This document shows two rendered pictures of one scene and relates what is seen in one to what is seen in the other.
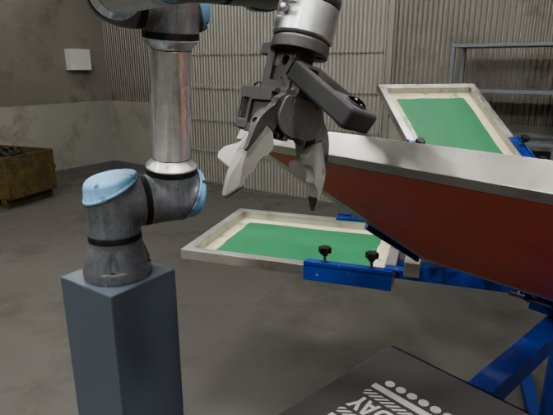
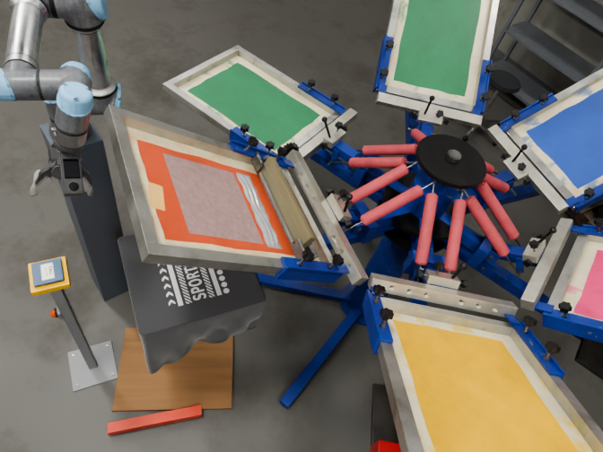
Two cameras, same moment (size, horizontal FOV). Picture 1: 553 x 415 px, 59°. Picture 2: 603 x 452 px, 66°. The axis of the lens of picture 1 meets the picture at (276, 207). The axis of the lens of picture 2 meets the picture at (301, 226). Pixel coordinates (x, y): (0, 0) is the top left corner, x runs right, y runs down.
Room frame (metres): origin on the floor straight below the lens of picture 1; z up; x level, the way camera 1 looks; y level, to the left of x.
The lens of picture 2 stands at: (-0.07, -0.73, 2.58)
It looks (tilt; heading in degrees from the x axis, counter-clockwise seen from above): 52 degrees down; 6
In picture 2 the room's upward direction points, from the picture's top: 17 degrees clockwise
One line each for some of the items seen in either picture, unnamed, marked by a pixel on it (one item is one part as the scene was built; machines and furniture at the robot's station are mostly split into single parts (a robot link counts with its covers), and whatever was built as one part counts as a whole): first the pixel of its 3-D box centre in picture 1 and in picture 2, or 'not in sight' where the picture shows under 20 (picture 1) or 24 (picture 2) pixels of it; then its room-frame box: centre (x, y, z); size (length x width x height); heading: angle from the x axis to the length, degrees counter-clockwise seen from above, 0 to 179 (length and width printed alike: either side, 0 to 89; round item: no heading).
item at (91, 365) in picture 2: not in sight; (74, 327); (0.57, 0.19, 0.48); 0.22 x 0.22 x 0.96; 42
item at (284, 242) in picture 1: (337, 224); (278, 102); (1.84, -0.24, 1.05); 1.08 x 0.61 x 0.23; 72
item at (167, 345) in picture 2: not in sight; (206, 334); (0.66, -0.41, 0.74); 0.46 x 0.04 x 0.42; 132
